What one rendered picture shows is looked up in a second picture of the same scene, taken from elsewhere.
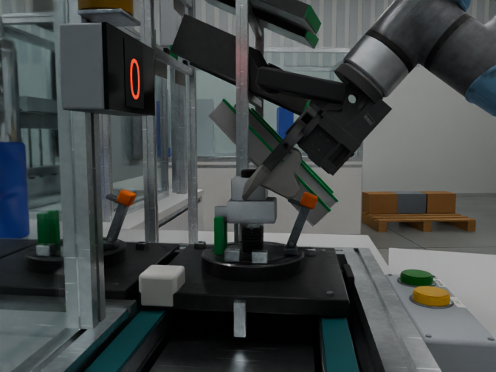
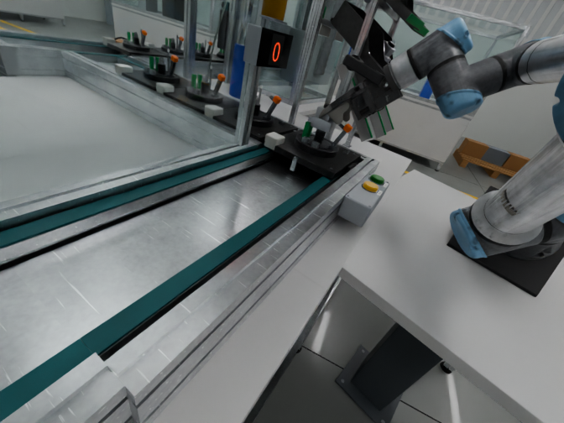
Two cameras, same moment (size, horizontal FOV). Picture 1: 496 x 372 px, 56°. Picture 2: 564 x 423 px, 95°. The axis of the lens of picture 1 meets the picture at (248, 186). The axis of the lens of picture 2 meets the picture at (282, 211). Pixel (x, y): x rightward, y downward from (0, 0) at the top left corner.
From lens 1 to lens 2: 0.27 m
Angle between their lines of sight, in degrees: 32
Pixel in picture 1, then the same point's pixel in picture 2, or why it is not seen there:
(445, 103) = not seen: outside the picture
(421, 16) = (434, 49)
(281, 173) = (337, 112)
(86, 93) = (251, 56)
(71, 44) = (250, 33)
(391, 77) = (405, 80)
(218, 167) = not seen: hidden behind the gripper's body
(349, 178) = (456, 125)
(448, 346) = (352, 201)
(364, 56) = (396, 64)
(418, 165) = (524, 133)
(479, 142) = not seen: outside the picture
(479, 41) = (452, 75)
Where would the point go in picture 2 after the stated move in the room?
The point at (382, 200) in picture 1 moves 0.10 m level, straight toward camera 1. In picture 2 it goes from (476, 147) to (475, 148)
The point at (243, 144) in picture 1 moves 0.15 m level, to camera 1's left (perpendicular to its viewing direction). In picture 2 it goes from (344, 89) to (305, 75)
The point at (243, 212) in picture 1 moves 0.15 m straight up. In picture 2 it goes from (317, 123) to (335, 68)
